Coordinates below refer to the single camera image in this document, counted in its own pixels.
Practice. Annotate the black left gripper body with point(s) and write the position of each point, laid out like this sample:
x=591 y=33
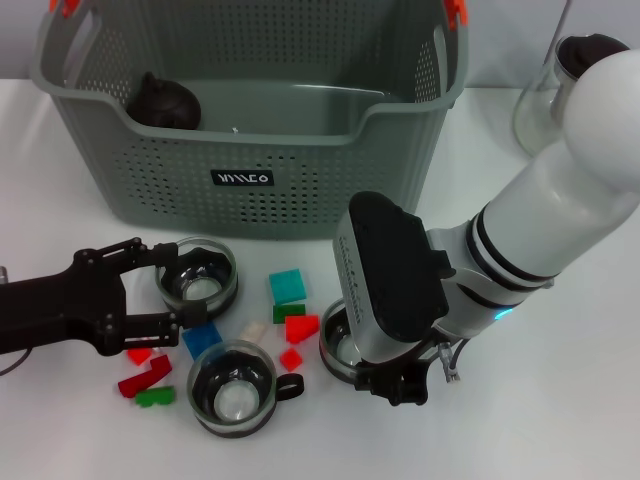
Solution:
x=65 y=310

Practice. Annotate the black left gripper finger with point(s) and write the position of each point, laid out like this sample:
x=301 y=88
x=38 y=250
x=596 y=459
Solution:
x=145 y=252
x=150 y=330

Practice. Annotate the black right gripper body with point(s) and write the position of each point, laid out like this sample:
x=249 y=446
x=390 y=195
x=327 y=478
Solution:
x=400 y=385

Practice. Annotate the glass teacup with black sleeve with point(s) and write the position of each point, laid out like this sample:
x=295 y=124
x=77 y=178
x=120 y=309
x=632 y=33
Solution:
x=235 y=427
x=332 y=345
x=222 y=300

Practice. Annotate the grey perforated plastic storage bin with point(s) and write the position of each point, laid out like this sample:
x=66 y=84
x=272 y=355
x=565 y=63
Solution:
x=300 y=200

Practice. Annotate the small red toy brick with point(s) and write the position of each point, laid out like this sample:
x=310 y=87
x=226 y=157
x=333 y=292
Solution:
x=139 y=356
x=291 y=359

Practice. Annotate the dark red bent toy brick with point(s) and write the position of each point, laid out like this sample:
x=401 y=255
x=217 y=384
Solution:
x=157 y=370

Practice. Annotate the blue toy brick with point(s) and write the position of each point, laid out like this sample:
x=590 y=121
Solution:
x=200 y=341

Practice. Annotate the bright green arched toy brick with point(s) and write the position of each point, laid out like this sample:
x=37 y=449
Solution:
x=155 y=397

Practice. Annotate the translucent white toy brick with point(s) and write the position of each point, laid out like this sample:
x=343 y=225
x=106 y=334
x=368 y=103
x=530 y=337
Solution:
x=254 y=331

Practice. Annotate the red sloped toy brick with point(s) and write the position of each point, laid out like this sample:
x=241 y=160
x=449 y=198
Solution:
x=300 y=330

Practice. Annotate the dark green flat toy brick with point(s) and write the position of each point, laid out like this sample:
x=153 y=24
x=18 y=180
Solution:
x=287 y=313

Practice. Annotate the teal toy brick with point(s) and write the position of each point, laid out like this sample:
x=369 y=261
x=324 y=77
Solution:
x=287 y=286

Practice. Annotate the dark round clay teapot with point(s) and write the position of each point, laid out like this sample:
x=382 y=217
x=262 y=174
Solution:
x=162 y=107

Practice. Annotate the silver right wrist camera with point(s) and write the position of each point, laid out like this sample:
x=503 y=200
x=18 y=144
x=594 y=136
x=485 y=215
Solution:
x=390 y=280

